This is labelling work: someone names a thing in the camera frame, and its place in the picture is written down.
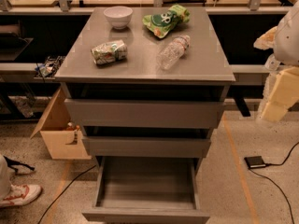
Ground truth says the black object on floor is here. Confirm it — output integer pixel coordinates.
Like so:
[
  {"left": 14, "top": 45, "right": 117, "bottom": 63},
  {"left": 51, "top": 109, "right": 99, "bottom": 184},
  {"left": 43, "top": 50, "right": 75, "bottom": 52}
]
[{"left": 5, "top": 157, "right": 35, "bottom": 173}]

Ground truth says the black floor cable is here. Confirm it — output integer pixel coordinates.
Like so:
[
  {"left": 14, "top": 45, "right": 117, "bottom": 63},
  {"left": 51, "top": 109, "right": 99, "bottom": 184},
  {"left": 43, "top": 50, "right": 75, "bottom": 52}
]
[{"left": 36, "top": 164, "right": 98, "bottom": 224}]

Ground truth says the grey middle drawer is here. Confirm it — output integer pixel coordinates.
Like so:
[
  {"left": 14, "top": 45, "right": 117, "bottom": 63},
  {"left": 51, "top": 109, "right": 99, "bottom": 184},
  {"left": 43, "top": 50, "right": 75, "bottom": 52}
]
[{"left": 82, "top": 136, "right": 210, "bottom": 158}]

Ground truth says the black pedal cable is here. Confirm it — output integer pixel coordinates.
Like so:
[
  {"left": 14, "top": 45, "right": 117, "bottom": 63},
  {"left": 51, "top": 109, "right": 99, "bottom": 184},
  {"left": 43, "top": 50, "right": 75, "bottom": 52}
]
[{"left": 249, "top": 141, "right": 299, "bottom": 224}]

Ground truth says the grey open bottom drawer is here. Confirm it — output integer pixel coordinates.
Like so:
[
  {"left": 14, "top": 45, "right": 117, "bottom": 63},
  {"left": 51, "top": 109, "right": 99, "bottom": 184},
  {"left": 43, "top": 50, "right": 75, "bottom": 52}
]
[{"left": 82, "top": 157, "right": 209, "bottom": 224}]

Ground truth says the white bowl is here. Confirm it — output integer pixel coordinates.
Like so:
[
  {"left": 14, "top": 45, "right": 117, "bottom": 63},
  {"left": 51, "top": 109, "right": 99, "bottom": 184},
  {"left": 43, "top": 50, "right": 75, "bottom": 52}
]
[{"left": 104, "top": 6, "right": 133, "bottom": 29}]

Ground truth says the green chip bag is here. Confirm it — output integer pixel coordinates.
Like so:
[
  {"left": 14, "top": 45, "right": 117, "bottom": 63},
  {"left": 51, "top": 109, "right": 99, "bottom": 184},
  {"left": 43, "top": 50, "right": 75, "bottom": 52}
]
[{"left": 142, "top": 5, "right": 190, "bottom": 38}]

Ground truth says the crushed green white can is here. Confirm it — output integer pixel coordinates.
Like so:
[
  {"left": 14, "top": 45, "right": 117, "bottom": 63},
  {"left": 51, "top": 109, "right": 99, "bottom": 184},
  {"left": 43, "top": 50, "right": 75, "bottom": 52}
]
[{"left": 91, "top": 39, "right": 128, "bottom": 65}]

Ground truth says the white red sneaker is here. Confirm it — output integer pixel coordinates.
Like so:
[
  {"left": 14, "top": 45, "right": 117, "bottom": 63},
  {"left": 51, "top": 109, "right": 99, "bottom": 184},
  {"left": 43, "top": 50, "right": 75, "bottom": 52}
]
[{"left": 0, "top": 185, "right": 42, "bottom": 208}]

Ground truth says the grey side shelf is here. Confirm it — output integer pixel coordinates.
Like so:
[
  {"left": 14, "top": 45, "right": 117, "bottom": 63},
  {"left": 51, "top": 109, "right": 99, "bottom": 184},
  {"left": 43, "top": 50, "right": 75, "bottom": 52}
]
[
  {"left": 231, "top": 64, "right": 269, "bottom": 86},
  {"left": 0, "top": 63, "right": 56, "bottom": 83}
]

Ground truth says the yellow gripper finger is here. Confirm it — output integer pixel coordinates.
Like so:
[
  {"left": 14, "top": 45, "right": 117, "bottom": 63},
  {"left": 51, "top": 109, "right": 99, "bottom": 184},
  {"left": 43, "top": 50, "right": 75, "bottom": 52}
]
[
  {"left": 253, "top": 26, "right": 277, "bottom": 50},
  {"left": 261, "top": 66, "right": 299, "bottom": 122}
]

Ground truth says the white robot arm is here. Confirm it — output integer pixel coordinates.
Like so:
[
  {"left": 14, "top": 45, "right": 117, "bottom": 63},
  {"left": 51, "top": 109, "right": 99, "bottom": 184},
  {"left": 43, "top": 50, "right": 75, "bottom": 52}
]
[{"left": 253, "top": 1, "right": 299, "bottom": 125}]

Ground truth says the clear plastic water bottle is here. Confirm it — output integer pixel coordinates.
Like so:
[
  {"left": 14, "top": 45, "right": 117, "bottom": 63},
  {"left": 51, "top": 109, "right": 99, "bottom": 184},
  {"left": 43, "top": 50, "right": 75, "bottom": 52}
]
[{"left": 156, "top": 35, "right": 191, "bottom": 70}]

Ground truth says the grey top drawer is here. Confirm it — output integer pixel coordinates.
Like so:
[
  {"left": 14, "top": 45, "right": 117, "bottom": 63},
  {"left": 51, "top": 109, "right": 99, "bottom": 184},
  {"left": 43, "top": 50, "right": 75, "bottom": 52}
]
[{"left": 64, "top": 99, "right": 224, "bottom": 129}]

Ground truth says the grey side shelf left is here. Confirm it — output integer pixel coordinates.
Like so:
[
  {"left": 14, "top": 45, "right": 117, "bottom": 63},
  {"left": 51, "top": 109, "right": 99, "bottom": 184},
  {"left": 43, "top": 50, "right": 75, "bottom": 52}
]
[{"left": 0, "top": 63, "right": 56, "bottom": 83}]

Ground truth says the cardboard box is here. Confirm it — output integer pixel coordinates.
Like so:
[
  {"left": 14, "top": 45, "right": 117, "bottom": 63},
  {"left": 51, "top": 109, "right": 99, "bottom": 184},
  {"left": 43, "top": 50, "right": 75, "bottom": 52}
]
[{"left": 31, "top": 88, "right": 91, "bottom": 160}]

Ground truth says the grey side shelf right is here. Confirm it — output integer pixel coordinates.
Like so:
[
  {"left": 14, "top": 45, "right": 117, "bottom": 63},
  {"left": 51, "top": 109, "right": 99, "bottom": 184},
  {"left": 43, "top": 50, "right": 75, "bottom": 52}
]
[{"left": 231, "top": 64, "right": 269, "bottom": 86}]

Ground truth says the black foot pedal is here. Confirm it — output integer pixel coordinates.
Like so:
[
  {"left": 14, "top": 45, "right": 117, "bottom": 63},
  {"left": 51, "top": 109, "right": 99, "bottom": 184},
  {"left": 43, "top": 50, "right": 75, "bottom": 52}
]
[{"left": 244, "top": 156, "right": 266, "bottom": 169}]

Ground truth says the grey drawer cabinet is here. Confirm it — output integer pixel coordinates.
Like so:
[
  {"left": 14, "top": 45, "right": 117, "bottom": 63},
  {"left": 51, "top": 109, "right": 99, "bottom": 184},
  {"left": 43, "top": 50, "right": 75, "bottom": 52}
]
[{"left": 54, "top": 6, "right": 236, "bottom": 224}]

